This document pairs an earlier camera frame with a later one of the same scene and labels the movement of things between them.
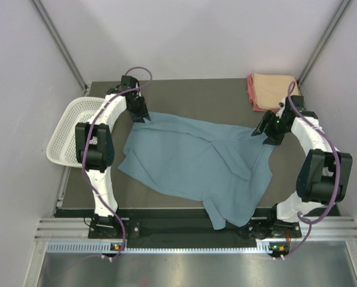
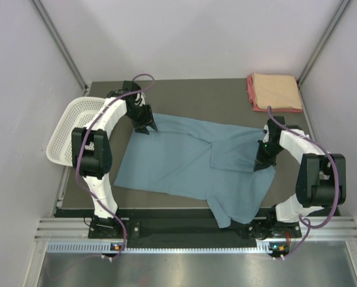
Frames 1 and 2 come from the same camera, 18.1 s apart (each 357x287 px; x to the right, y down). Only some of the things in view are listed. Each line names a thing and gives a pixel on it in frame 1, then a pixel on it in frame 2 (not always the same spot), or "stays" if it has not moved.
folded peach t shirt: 269,90 stays
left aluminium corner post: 62,47 stays
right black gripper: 273,139 -> 262,161
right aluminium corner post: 320,47 stays
